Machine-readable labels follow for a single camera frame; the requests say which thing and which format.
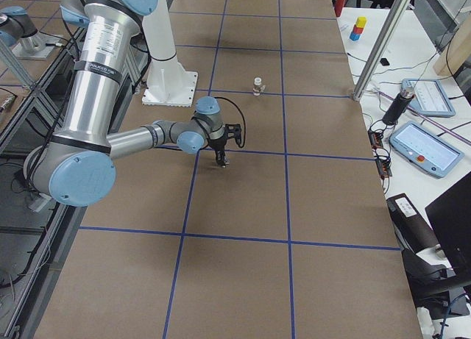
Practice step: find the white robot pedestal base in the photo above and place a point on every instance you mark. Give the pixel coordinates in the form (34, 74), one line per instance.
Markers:
(167, 83)

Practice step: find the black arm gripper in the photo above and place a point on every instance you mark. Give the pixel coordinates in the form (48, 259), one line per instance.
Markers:
(218, 145)

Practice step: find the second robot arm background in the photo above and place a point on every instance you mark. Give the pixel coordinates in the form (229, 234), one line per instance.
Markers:
(19, 33)

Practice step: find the red cylinder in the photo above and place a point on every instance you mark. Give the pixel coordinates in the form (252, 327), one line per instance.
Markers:
(342, 0)

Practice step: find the black box with label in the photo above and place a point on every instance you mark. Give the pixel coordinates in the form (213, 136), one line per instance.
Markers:
(410, 223)

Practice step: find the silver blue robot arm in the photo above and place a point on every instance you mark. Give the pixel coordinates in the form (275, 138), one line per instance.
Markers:
(76, 167)

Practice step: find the black monitor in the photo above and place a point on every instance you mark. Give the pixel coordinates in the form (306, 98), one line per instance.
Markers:
(449, 215)

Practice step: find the yellow red blue blocks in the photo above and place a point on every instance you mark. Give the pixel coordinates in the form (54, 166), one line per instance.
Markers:
(358, 28)

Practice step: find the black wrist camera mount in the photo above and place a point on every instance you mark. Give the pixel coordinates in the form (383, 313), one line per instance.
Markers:
(235, 132)

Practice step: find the blue teach pendant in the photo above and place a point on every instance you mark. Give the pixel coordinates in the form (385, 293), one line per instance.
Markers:
(425, 150)
(430, 98)

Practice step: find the black water bottle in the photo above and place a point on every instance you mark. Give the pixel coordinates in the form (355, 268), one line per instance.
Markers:
(398, 106)

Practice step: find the small black puck device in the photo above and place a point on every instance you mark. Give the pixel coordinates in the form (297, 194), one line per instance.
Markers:
(384, 62)

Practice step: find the blue teach pendant far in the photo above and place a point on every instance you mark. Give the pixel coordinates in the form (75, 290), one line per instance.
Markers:
(430, 98)

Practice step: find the blue teach pendant near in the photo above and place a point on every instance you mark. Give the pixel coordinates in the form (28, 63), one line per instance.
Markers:
(425, 150)

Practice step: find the white PPR valve with handle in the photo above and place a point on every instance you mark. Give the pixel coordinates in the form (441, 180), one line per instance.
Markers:
(258, 86)

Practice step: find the aluminium frame post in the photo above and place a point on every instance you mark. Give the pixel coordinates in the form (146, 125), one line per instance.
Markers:
(386, 32)

